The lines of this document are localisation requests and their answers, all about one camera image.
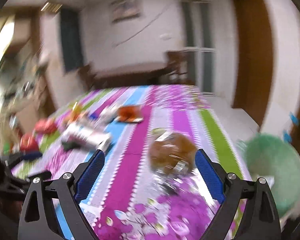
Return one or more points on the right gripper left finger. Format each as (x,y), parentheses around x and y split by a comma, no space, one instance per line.
(38,218)

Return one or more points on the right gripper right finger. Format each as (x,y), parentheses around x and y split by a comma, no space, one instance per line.
(260,219)

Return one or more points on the white medicine box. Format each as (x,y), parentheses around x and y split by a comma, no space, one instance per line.
(89,138)

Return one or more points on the green trash bin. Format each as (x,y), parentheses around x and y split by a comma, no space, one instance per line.
(268,156)

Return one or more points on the red apple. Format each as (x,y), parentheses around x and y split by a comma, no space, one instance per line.
(28,143)

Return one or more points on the dark green scrub pad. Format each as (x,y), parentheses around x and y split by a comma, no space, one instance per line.
(70,145)

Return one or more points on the red small box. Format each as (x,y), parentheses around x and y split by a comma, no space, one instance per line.
(45,126)

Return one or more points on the purple floral tablecloth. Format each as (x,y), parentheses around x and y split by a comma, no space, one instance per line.
(141,192)

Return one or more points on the wrapped brown bun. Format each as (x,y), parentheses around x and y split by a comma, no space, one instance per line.
(171,152)

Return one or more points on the orange snack wrapper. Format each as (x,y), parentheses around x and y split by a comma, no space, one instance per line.
(129,114)

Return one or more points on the wooden chair at left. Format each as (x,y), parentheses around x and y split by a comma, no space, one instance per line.
(86,76)

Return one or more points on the brown wooden door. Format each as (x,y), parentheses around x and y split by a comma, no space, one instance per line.
(255,58)

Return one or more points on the dark wooden round table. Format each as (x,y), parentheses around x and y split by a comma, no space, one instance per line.
(147,73)

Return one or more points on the wooden chair by window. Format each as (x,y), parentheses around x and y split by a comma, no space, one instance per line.
(177,64)

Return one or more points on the dark window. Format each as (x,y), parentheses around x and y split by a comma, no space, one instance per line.
(70,39)

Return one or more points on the white glass balcony door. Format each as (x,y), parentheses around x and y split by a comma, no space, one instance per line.
(198,47)

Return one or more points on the framed wall picture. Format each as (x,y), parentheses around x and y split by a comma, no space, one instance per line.
(121,10)

